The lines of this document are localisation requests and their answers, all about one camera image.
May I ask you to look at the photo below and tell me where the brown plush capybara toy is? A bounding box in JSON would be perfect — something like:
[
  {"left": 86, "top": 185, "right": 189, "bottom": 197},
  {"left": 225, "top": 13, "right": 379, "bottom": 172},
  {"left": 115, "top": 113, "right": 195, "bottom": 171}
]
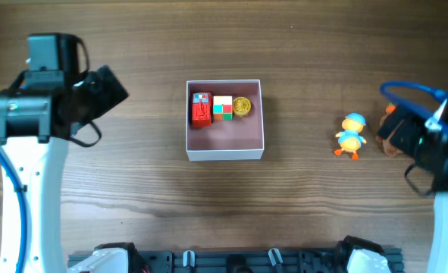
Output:
[{"left": 375, "top": 103, "right": 403, "bottom": 158}]

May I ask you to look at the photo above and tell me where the yellow duck toy blue hat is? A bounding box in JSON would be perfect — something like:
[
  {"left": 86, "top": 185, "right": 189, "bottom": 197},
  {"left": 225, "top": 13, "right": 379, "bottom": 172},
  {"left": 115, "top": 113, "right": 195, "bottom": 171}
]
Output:
[{"left": 334, "top": 113, "right": 367, "bottom": 160}]

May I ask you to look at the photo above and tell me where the multicoloured puzzle cube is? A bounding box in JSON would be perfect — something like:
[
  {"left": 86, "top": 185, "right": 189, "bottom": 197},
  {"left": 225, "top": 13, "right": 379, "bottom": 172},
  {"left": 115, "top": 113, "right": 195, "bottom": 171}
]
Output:
[{"left": 212, "top": 96, "right": 233, "bottom": 121}]

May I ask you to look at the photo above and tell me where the yellow round toy wheel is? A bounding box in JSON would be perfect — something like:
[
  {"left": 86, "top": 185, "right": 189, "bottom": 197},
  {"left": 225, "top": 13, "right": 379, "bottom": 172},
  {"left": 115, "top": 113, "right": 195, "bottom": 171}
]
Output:
[{"left": 233, "top": 97, "right": 252, "bottom": 117}]

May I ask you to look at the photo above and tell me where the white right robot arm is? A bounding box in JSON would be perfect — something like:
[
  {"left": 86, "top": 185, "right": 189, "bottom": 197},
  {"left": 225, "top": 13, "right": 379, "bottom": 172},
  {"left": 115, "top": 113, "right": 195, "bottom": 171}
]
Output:
[{"left": 377, "top": 105, "right": 448, "bottom": 272}]

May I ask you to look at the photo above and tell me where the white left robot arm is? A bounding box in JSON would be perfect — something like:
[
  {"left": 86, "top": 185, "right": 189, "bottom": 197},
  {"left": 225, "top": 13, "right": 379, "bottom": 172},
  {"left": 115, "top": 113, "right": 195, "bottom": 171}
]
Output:
[{"left": 0, "top": 33, "right": 128, "bottom": 272}]

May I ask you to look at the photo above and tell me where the white cardboard box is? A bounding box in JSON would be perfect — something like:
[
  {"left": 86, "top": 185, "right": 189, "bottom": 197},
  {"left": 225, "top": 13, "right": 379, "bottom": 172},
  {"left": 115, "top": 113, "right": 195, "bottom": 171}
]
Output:
[{"left": 186, "top": 79, "right": 265, "bottom": 161}]

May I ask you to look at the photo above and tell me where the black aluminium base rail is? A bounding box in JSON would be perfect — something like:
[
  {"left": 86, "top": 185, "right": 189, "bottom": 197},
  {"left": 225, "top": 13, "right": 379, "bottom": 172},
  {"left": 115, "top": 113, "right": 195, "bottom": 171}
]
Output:
[{"left": 67, "top": 236, "right": 405, "bottom": 273}]

